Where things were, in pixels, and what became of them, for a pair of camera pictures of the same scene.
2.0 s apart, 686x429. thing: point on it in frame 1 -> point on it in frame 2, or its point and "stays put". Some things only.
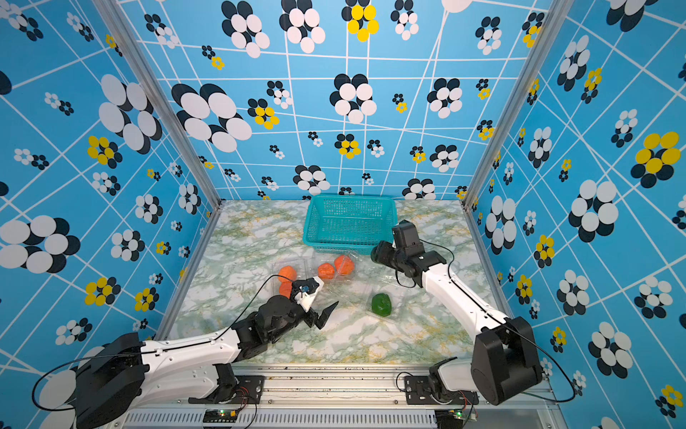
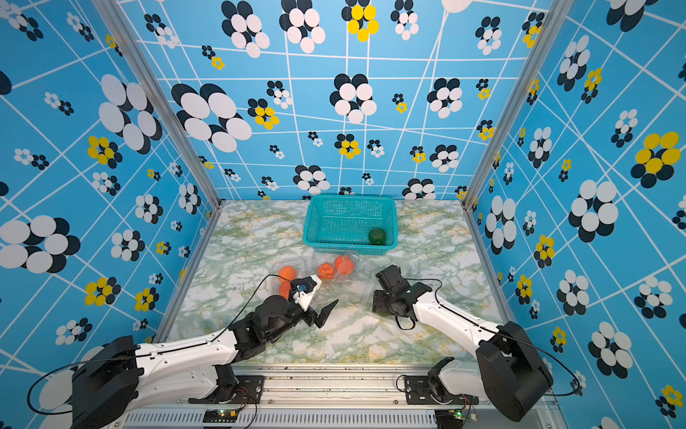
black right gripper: (380, 255) -> (379, 305)
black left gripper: (322, 320) stays put
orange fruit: (326, 271) stays put
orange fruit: (286, 289) stays put
